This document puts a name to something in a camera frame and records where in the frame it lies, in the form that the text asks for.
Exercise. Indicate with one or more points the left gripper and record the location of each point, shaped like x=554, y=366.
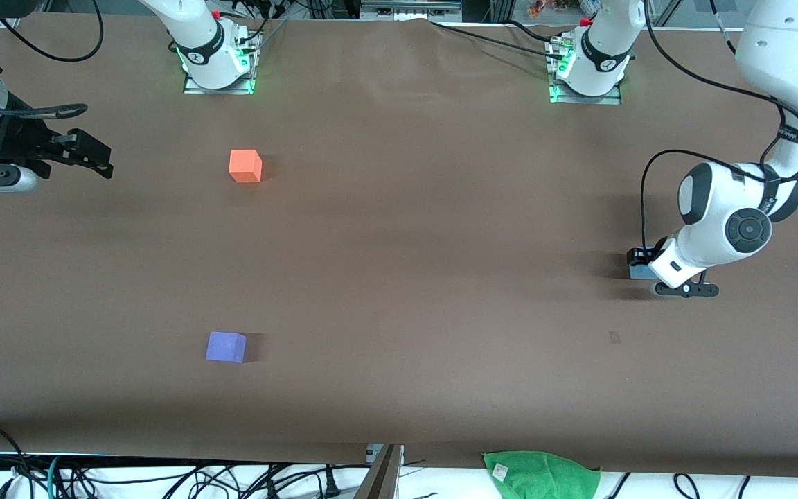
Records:
x=643, y=258

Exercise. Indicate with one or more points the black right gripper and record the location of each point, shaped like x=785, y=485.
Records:
x=16, y=142

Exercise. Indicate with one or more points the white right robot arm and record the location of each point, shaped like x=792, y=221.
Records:
x=198, y=41

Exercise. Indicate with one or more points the orange block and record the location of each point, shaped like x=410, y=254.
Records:
x=245, y=166

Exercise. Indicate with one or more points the purple block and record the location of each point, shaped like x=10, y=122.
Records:
x=225, y=347

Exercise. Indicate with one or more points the green cloth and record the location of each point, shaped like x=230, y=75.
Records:
x=544, y=478

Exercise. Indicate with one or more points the brown table cover sheet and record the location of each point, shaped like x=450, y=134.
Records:
x=399, y=277

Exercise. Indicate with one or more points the grey power strip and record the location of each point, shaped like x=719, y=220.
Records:
x=409, y=10

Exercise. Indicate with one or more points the grey metal bar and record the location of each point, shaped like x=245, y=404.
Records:
x=379, y=478

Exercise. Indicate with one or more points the black power plug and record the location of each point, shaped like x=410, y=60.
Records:
x=332, y=483

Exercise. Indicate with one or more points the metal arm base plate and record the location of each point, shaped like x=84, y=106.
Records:
x=250, y=66
x=557, y=93

